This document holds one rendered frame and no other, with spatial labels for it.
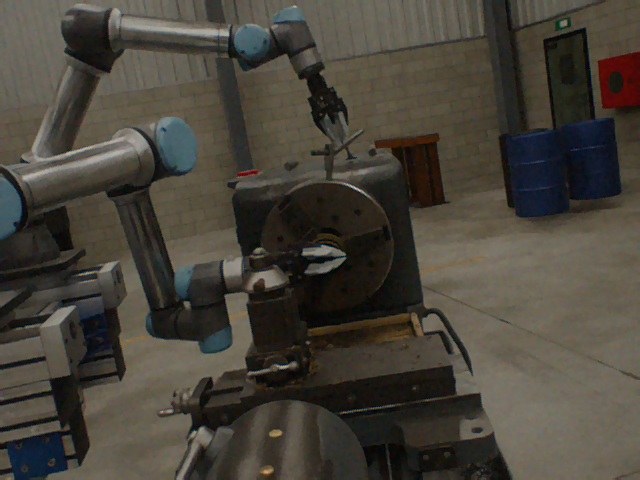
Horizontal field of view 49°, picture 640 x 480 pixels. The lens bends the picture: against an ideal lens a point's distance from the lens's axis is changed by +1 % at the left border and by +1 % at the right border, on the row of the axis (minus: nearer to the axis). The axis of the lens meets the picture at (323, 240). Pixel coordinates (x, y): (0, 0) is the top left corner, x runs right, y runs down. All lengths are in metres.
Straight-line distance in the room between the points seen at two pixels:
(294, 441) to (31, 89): 11.36
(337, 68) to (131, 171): 10.90
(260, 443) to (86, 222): 11.17
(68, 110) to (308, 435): 1.43
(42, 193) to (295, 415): 0.79
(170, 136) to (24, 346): 0.47
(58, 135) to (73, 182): 0.60
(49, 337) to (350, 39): 11.32
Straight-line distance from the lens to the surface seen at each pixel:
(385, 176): 1.80
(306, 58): 1.77
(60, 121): 1.87
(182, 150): 1.43
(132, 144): 1.39
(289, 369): 1.13
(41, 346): 1.27
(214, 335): 1.53
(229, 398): 1.17
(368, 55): 12.39
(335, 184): 1.64
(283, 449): 0.52
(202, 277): 1.50
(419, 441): 1.05
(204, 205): 11.68
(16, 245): 1.77
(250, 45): 1.64
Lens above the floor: 1.36
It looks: 9 degrees down
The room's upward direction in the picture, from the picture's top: 10 degrees counter-clockwise
